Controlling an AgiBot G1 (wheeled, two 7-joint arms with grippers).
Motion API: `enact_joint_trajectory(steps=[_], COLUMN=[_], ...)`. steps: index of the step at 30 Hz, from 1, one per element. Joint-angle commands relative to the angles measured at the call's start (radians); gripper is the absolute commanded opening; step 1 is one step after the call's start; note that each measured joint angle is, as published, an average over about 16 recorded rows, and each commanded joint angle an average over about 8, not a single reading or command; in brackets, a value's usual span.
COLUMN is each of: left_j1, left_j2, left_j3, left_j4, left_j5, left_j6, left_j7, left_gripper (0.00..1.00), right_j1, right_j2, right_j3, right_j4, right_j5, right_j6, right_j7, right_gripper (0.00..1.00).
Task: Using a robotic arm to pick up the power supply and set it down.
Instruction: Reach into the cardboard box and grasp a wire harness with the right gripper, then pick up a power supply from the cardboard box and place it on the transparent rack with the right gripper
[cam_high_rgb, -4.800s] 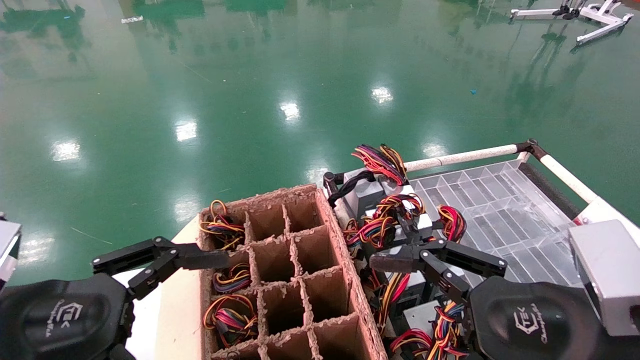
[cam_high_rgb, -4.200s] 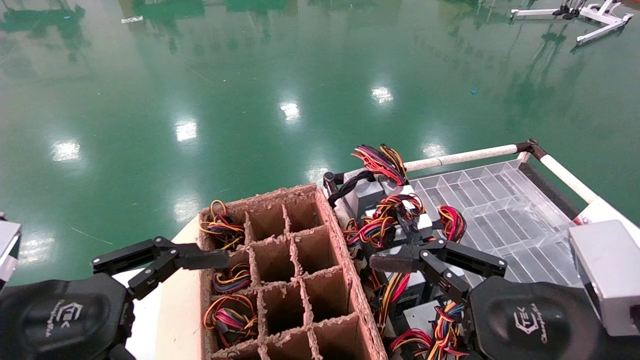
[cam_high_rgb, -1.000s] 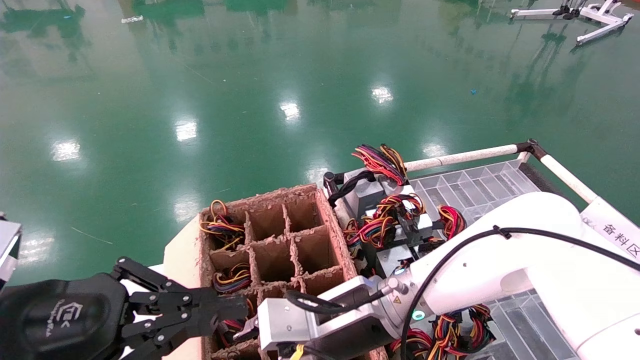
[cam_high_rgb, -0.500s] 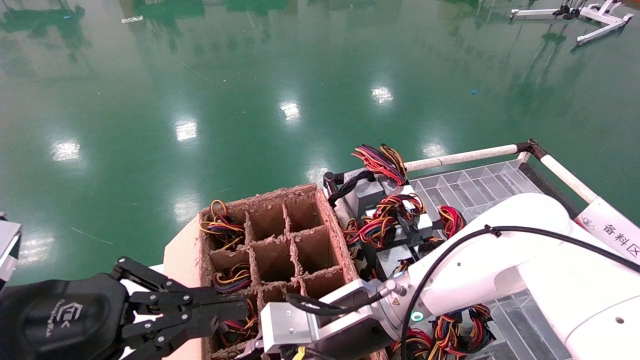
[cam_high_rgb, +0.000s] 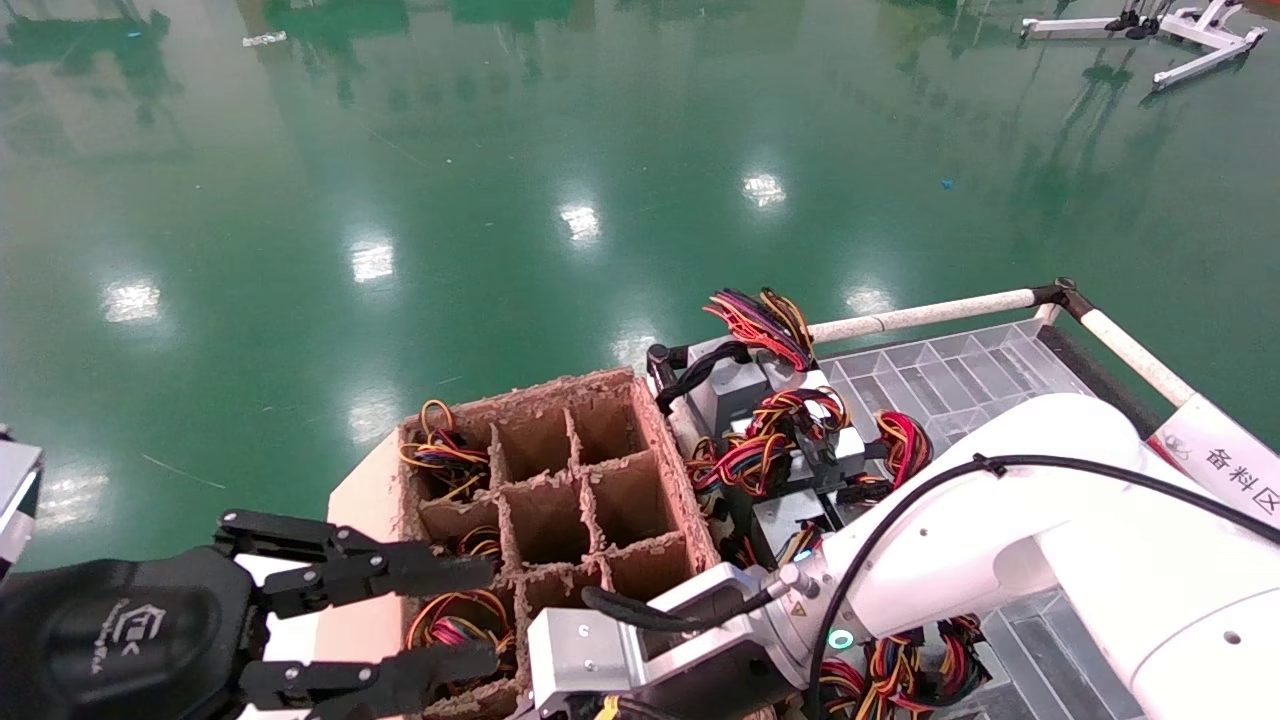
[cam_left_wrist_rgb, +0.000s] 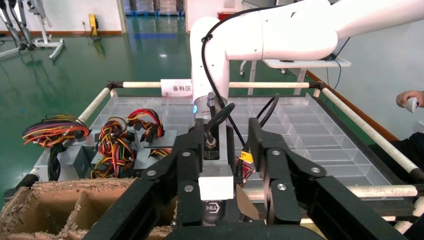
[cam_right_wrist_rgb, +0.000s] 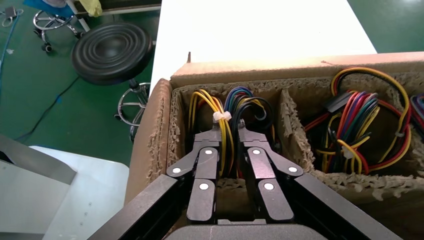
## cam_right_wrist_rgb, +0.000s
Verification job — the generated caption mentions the brown cardboard divider box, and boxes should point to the brown cardboard divider box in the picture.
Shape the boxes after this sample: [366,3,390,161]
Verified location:
[124,51,424,240]

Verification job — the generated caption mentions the black round stool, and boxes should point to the black round stool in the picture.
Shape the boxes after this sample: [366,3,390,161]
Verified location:
[70,21,156,144]

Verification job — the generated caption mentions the blue floor cable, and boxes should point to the blue floor cable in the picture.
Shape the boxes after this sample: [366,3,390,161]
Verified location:
[0,9,21,97]

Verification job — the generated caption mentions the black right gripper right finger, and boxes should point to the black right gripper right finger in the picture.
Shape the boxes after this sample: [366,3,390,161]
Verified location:
[236,119,304,224]

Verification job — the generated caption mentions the dark desk white leg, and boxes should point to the dark desk white leg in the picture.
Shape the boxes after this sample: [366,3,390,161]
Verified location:
[66,0,163,33]

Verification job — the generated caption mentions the white machine housing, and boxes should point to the white machine housing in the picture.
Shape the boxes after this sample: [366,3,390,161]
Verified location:
[0,133,130,240]

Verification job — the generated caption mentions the grey power adapter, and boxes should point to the grey power adapter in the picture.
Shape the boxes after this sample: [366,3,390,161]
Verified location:
[3,5,18,21]

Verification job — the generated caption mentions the grey power supply colourful wires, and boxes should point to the grey power supply colourful wires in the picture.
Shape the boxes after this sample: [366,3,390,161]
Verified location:
[187,86,277,180]
[410,93,424,140]
[303,67,413,176]

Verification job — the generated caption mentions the chrome stool blue cushion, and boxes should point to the chrome stool blue cushion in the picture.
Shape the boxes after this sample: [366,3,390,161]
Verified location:
[22,0,86,53]

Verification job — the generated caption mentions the yellow cloth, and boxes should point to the yellow cloth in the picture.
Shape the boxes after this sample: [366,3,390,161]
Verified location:
[78,0,104,18]

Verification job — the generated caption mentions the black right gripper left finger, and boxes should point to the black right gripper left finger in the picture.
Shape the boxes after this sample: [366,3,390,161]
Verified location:
[165,122,222,224]

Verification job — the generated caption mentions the black floor cable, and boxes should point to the black floor cable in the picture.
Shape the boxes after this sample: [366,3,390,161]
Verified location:
[14,75,80,142]

